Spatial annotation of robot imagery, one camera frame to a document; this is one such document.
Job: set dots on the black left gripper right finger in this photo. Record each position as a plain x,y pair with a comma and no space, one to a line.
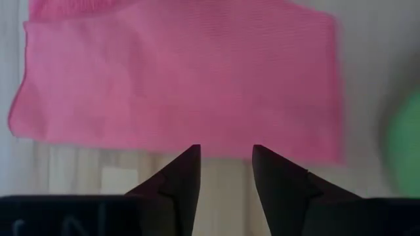
282,190

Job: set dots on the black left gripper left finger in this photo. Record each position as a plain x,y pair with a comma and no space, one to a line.
187,183

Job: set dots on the pink microfiber towel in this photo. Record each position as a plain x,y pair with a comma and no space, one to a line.
180,82

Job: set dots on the green microfiber towel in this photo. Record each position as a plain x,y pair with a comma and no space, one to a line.
407,141

